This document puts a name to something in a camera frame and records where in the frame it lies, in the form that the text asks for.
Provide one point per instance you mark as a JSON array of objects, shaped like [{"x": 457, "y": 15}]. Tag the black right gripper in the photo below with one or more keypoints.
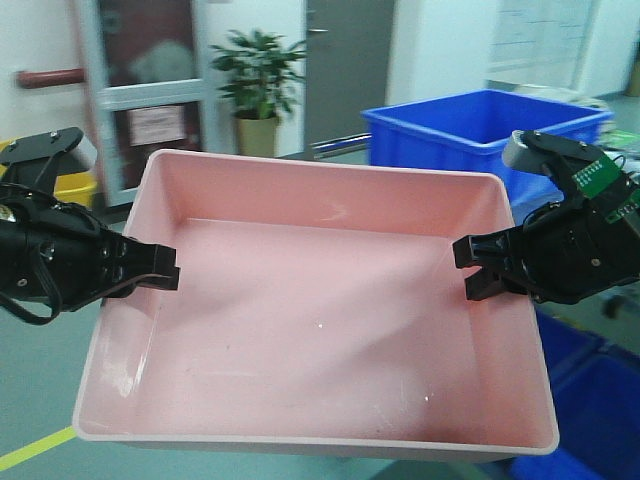
[{"x": 568, "y": 255}]

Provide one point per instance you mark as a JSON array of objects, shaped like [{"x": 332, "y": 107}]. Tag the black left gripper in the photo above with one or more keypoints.
[{"x": 60, "y": 255}]

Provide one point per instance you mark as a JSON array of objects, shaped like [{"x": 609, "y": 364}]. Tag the pink plastic bin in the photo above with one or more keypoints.
[{"x": 319, "y": 311}]

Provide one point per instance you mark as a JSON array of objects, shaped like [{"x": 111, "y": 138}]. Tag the green circuit board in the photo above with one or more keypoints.
[{"x": 613, "y": 193}]

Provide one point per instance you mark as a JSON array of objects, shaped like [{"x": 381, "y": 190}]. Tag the large blue plastic crate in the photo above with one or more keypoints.
[{"x": 469, "y": 131}]

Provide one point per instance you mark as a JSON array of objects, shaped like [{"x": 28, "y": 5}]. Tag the blue crate lower right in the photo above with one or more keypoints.
[{"x": 595, "y": 388}]

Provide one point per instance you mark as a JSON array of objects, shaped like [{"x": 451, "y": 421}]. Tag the potted plant yellow pot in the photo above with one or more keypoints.
[{"x": 260, "y": 83}]

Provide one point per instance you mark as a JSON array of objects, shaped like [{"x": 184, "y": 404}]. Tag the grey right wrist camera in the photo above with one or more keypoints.
[{"x": 540, "y": 153}]

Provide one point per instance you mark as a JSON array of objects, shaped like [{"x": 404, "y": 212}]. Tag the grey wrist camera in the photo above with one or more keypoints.
[
  {"x": 540, "y": 153},
  {"x": 77, "y": 152}
]

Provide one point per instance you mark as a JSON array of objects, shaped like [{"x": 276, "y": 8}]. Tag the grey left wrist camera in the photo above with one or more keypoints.
[{"x": 77, "y": 152}]

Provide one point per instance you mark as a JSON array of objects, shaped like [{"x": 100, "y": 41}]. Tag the red wall pipe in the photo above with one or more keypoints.
[{"x": 31, "y": 80}]

